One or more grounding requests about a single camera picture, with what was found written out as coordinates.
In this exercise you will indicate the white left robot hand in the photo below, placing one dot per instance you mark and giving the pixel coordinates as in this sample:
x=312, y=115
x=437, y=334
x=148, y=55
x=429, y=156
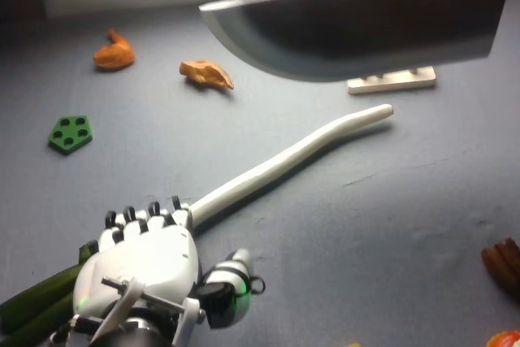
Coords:
x=142, y=257

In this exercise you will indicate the long white green leek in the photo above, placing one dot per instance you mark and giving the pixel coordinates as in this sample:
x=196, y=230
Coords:
x=284, y=162

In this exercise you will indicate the large steel cleaver blade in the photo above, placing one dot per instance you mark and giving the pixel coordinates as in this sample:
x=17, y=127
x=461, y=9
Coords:
x=365, y=26

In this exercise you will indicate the wooden peg board base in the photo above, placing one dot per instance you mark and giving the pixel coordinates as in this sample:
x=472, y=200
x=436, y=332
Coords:
x=390, y=81

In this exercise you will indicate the green pentagon five-hole block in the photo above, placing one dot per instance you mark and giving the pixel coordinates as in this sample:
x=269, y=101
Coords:
x=70, y=135

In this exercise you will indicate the orange toy chicken drumstick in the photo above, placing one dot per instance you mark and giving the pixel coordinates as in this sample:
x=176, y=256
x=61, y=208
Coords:
x=115, y=54

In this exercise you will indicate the grey table cloth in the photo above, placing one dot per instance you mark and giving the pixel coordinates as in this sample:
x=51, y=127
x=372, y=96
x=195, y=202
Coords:
x=345, y=221

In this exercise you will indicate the brown toy meat piece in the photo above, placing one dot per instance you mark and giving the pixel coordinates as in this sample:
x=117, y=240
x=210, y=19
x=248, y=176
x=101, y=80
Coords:
x=503, y=265

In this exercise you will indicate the orange toy tart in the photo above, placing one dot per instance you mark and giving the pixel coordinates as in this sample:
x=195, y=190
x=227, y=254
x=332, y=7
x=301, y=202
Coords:
x=505, y=341

